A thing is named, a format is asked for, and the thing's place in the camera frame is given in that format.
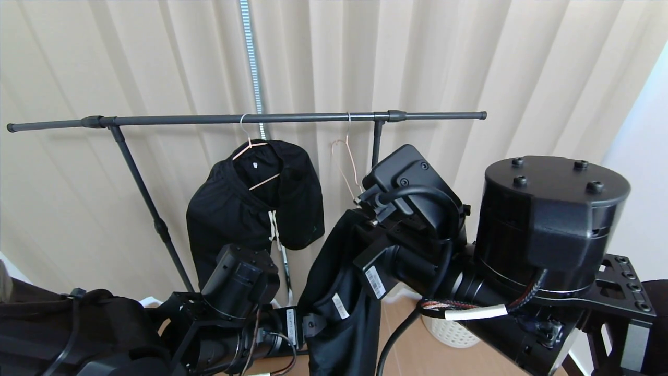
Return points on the beige curtain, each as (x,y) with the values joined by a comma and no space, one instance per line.
(496,57)

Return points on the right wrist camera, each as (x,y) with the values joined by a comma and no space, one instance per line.
(407,172)

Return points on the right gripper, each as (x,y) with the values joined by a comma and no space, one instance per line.
(417,266)

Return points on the pink clothes hanger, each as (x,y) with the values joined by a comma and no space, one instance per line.
(264,181)
(348,125)

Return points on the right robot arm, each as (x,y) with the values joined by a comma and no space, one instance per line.
(553,219)

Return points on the black short-sleeved shirt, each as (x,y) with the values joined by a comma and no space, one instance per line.
(339,271)

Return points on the black clothes rack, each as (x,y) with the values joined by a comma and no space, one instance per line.
(182,119)

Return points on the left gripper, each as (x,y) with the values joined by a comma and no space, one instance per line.
(229,344)

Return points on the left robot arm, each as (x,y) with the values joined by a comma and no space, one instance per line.
(104,334)

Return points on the black shorts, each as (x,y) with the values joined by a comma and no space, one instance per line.
(219,224)

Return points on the white laundry basket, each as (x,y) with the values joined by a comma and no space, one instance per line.
(449,334)

